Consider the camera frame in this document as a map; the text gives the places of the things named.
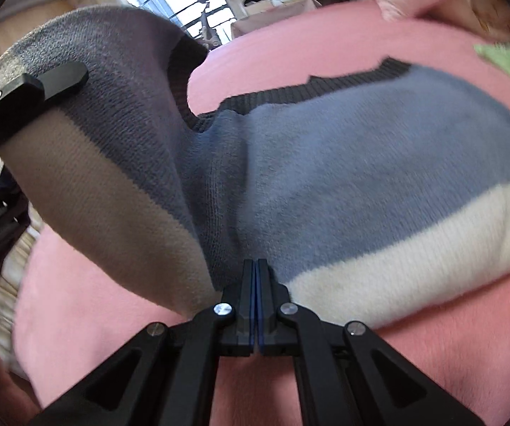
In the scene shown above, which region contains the stack of folded clothes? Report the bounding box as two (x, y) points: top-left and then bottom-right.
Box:
(0, 218), (45, 365)

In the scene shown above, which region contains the blue white beige knit sweater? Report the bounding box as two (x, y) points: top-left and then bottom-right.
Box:
(0, 5), (510, 331)

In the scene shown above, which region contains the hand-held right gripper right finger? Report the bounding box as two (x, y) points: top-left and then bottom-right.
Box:
(257, 257), (486, 426)

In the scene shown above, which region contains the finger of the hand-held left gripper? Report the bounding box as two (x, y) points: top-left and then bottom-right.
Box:
(0, 62), (90, 160)

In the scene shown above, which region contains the metal stand by window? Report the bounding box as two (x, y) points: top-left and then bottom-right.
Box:
(194, 0), (221, 50)

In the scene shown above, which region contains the small cloth-covered table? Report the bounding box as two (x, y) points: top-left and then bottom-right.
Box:
(230, 0), (323, 42)

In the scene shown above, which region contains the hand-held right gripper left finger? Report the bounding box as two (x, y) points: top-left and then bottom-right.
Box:
(37, 257), (256, 426)

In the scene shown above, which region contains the light green garment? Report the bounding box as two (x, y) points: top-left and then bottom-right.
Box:
(473, 42), (510, 81)

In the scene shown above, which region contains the pink bed sheet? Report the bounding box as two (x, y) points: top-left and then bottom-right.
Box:
(11, 0), (510, 426)

